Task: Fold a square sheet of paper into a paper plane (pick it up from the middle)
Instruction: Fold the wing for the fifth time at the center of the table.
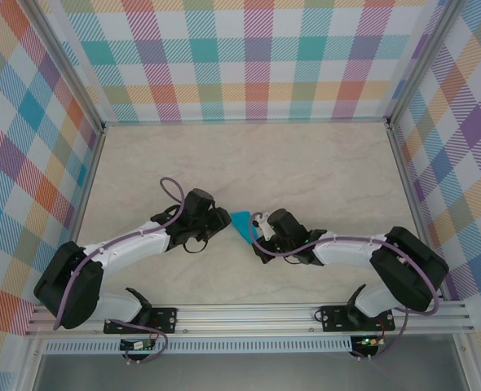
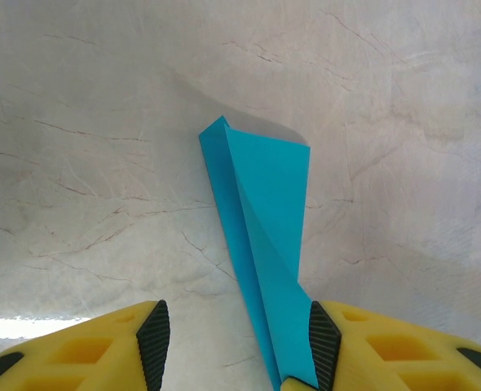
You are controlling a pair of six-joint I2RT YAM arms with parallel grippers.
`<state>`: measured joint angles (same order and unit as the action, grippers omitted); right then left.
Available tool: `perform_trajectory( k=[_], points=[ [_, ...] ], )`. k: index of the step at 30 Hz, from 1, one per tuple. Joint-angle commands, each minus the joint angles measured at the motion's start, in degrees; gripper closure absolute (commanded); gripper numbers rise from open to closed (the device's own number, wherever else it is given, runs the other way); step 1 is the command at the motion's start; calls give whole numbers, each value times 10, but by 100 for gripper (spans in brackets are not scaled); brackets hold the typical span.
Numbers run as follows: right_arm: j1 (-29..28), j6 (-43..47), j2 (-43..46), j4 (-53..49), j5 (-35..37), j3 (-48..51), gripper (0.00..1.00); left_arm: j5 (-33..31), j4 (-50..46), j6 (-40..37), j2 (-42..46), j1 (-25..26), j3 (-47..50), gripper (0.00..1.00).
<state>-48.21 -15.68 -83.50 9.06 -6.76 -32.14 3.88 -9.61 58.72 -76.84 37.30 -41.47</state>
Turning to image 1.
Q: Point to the aluminium corner post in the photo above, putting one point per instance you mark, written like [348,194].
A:
[67,61]
[421,61]

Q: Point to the right small circuit board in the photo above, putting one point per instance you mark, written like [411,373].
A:
[369,342]

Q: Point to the blue paper sheet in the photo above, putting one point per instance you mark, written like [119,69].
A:
[242,224]

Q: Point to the left small circuit board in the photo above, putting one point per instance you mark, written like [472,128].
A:
[136,345]

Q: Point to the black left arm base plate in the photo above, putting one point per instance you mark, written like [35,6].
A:
[165,319]

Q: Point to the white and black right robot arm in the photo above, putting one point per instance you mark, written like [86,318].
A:
[411,269]

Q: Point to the wide aluminium frame beam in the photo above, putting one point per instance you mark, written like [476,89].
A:
[244,317]

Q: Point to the aluminium side rail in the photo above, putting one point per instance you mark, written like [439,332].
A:
[412,203]
[82,203]

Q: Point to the small circuit board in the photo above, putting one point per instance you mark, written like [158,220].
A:
[369,342]
[136,345]

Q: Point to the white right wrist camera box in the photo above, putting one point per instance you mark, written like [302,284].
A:
[264,227]

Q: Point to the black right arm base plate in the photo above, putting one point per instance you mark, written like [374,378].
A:
[332,319]

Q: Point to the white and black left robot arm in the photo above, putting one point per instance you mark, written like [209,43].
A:
[67,285]

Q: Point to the aluminium frame leg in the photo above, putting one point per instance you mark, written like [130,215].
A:
[30,366]
[464,366]

